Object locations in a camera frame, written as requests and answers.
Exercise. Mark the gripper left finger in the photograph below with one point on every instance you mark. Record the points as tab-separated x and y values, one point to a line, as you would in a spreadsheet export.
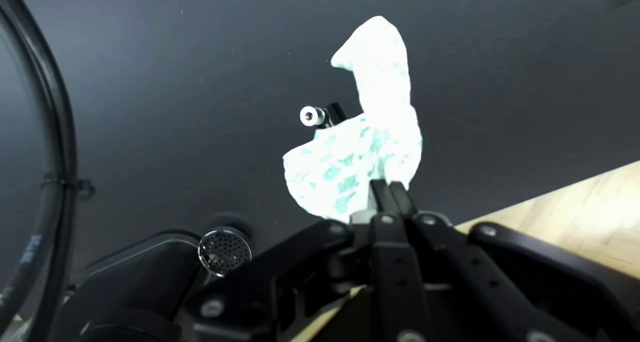
300	262

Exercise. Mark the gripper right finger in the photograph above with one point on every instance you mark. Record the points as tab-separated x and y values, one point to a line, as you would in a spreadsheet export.
505	272

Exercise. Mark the white and green patterned cloth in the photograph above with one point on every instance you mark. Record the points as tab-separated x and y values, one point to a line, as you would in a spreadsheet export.
380	132

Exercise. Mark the black device with silver grille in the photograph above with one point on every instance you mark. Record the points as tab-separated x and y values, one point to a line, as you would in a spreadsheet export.
150	282

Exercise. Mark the small black mount, silver bolt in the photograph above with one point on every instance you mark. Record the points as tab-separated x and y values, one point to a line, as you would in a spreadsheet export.
325	116

